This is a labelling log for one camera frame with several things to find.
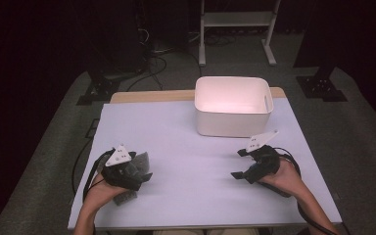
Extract right hand-held gripper cable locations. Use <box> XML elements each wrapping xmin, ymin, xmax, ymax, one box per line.
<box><xmin>258</xmin><ymin>147</ymin><xmax>341</xmax><ymax>235</ymax></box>

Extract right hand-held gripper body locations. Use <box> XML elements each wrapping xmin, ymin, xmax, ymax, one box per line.
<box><xmin>244</xmin><ymin>129</ymin><xmax>281</xmax><ymax>185</ymax></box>

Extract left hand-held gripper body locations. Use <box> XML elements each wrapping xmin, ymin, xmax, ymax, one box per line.
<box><xmin>101</xmin><ymin>144</ymin><xmax>145</xmax><ymax>192</ymax></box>

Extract left hand-held gripper cable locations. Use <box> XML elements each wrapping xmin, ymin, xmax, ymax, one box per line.
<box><xmin>82</xmin><ymin>148</ymin><xmax>116</xmax><ymax>204</ymax></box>

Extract wooden table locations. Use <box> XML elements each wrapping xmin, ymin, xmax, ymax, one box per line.
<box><xmin>110</xmin><ymin>86</ymin><xmax>287</xmax><ymax>105</ymax></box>

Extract white metal stand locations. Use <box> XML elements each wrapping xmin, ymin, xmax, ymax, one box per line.
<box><xmin>198</xmin><ymin>0</ymin><xmax>282</xmax><ymax>68</ymax></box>

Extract grey cloth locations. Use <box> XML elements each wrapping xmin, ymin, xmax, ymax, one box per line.
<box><xmin>112</xmin><ymin>151</ymin><xmax>152</xmax><ymax>207</ymax></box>

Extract white plastic bin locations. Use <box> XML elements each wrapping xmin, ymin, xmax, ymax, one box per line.
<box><xmin>194</xmin><ymin>75</ymin><xmax>274</xmax><ymax>138</ymax></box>

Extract hand-held gripper cable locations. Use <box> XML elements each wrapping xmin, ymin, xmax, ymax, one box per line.
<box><xmin>258</xmin><ymin>147</ymin><xmax>341</xmax><ymax>235</ymax></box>
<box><xmin>82</xmin><ymin>148</ymin><xmax>116</xmax><ymax>204</ymax></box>

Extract person's right hand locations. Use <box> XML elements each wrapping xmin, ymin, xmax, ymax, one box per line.
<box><xmin>258</xmin><ymin>159</ymin><xmax>304</xmax><ymax>198</ymax></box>

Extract person's left hand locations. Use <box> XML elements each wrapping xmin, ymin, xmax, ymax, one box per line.
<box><xmin>83</xmin><ymin>172</ymin><xmax>129</xmax><ymax>210</ymax></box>

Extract dark equipment cabinet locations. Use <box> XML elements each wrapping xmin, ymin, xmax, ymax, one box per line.
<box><xmin>87</xmin><ymin>0</ymin><xmax>146</xmax><ymax>74</ymax></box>

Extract black stand base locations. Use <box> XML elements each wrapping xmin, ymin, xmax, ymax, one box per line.
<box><xmin>296</xmin><ymin>65</ymin><xmax>348</xmax><ymax>103</ymax></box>
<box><xmin>76</xmin><ymin>70</ymin><xmax>121</xmax><ymax>106</ymax></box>

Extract thin black floor cable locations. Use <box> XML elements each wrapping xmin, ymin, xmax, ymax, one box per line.
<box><xmin>71</xmin><ymin>138</ymin><xmax>94</xmax><ymax>197</ymax></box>

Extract floor outlet plate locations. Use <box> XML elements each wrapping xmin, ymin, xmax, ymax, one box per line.
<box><xmin>84</xmin><ymin>118</ymin><xmax>101</xmax><ymax>139</ymax></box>

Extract black floor cables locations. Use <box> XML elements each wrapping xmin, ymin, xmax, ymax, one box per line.
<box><xmin>126</xmin><ymin>28</ymin><xmax>169</xmax><ymax>92</ymax></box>

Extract white table sheet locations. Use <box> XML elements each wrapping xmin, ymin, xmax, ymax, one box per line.
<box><xmin>68</xmin><ymin>97</ymin><xmax>343</xmax><ymax>231</ymax></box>

